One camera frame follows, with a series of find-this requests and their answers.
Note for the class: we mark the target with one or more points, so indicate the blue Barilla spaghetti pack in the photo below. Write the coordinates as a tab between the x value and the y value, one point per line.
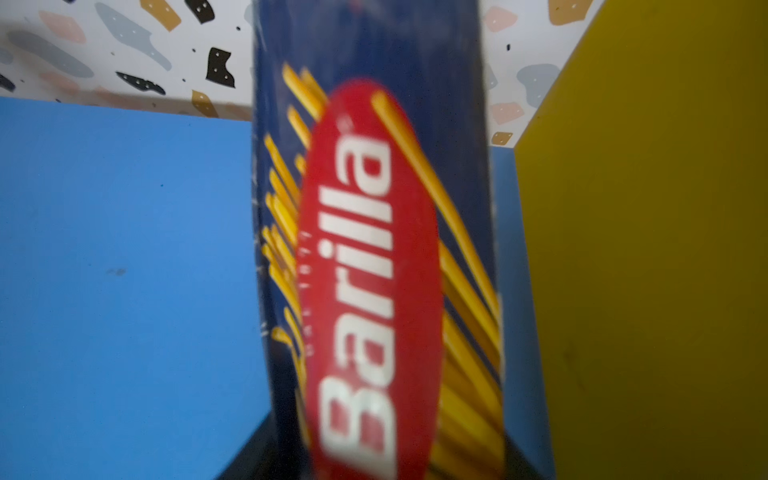
381	318

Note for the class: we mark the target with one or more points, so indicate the yellow shelf with coloured boards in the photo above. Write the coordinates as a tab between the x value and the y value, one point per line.
631	221

